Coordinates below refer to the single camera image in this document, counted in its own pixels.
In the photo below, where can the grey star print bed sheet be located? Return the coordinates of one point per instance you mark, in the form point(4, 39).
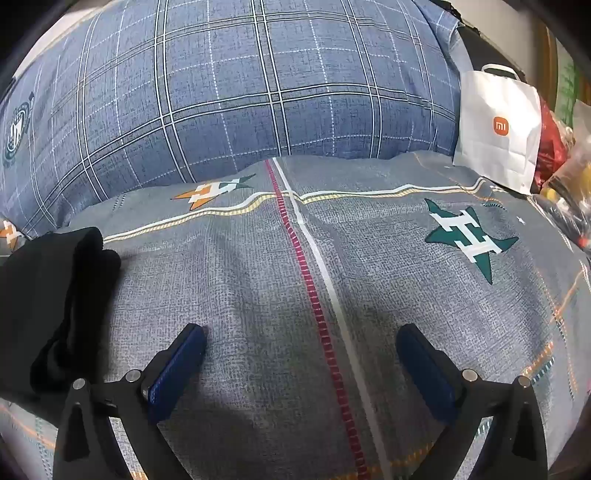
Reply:
point(258, 258)

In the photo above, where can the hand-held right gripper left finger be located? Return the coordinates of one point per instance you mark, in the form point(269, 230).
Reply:
point(178, 369)

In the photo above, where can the red plastic bag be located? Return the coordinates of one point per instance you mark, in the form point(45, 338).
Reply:
point(551, 147)

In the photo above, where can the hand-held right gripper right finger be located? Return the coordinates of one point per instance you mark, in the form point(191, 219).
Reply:
point(427, 374)

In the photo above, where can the white paper bag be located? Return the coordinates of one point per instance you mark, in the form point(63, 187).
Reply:
point(494, 147)

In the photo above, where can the dark padded backrest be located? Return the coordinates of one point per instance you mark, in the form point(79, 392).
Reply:
point(478, 50)

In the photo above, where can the clear plastic bag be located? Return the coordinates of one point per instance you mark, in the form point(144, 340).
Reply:
point(570, 189)

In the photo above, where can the blue plaid quilt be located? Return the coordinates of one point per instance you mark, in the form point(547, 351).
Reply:
point(231, 92)

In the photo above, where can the green printed packet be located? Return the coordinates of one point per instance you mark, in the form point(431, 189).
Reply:
point(567, 83)

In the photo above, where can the black pants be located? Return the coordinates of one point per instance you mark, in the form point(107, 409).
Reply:
point(46, 295)

